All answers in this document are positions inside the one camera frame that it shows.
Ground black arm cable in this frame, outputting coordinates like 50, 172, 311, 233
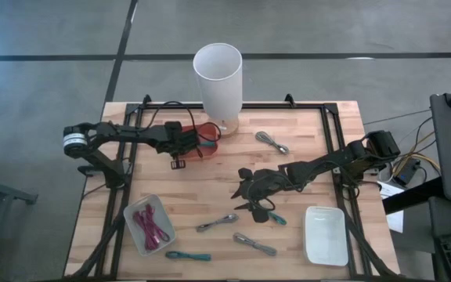
146, 100, 222, 144
248, 195, 277, 213

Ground black box with lights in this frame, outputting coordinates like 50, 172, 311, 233
392, 158, 422, 186

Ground pink braided USB cable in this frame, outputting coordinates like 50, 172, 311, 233
143, 204, 171, 243
132, 210, 160, 251

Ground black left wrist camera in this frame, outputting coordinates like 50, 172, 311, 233
168, 132, 195, 156

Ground white paper sheet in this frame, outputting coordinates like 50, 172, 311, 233
377, 182, 406, 234

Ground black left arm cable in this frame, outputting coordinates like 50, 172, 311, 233
146, 100, 222, 144

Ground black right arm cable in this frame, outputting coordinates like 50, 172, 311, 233
248, 195, 277, 213

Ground yellow and black wires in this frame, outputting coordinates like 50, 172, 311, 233
389, 117, 442, 177

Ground light grey plastic bin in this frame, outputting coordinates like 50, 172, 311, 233
122, 193, 177, 258

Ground teal-handled utensil bottom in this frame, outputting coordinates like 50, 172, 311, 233
165, 251, 212, 262

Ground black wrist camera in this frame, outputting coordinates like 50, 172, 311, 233
251, 178, 281, 203
168, 132, 195, 156

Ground black aluminium table frame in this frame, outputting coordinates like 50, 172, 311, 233
68, 93, 402, 281

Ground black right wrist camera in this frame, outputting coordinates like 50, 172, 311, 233
251, 178, 281, 203

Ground white shade wooden base lamp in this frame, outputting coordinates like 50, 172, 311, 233
192, 42, 244, 137

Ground white plastic bin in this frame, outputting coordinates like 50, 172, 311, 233
302, 205, 350, 268

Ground black desk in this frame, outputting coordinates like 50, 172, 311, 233
381, 175, 451, 282

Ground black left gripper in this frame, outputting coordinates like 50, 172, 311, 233
157, 121, 211, 170

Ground red bowl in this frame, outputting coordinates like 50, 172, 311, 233
178, 121, 221, 161

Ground silver spoon centre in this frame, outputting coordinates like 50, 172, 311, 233
196, 213, 240, 233

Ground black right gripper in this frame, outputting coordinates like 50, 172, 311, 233
231, 167, 293, 224

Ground grey braided USB cable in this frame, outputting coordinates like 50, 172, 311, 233
233, 232, 278, 257
254, 131, 290, 155

